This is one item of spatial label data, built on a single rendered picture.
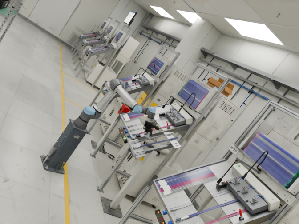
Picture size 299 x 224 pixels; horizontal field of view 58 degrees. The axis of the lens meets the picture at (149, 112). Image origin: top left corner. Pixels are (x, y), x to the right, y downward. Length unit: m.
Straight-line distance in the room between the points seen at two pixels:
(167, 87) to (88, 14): 7.41
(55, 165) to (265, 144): 2.10
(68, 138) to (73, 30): 8.82
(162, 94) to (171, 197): 2.58
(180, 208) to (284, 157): 0.87
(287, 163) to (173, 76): 2.77
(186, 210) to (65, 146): 1.46
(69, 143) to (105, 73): 4.84
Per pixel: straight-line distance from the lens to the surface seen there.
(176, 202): 2.26
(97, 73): 7.61
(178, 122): 3.20
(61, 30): 11.49
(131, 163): 3.52
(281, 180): 2.23
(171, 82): 4.57
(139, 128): 3.27
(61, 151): 3.02
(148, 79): 4.51
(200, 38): 6.57
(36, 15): 11.47
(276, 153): 2.33
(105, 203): 3.17
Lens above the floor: 1.57
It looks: 9 degrees down
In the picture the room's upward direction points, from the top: 36 degrees clockwise
